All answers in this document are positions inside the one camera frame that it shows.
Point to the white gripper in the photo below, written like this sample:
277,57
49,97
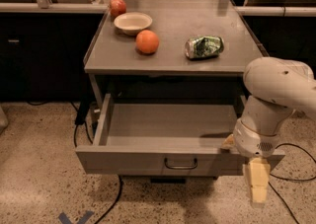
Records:
255,142

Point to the grey top drawer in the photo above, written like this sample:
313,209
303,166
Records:
162,140

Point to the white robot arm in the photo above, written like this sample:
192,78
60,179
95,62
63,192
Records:
278,88

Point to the grey drawer cabinet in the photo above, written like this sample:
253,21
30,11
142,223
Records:
117,69

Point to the crushed green soda can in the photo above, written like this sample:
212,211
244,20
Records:
203,47

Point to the orange fruit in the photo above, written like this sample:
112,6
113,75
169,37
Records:
147,42

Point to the blue tape floor mark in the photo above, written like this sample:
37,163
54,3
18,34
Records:
65,219

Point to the white bowl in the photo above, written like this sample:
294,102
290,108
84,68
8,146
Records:
132,23

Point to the red apple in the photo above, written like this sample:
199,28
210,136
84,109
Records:
117,7

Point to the white horizontal rail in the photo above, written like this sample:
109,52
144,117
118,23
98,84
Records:
102,8

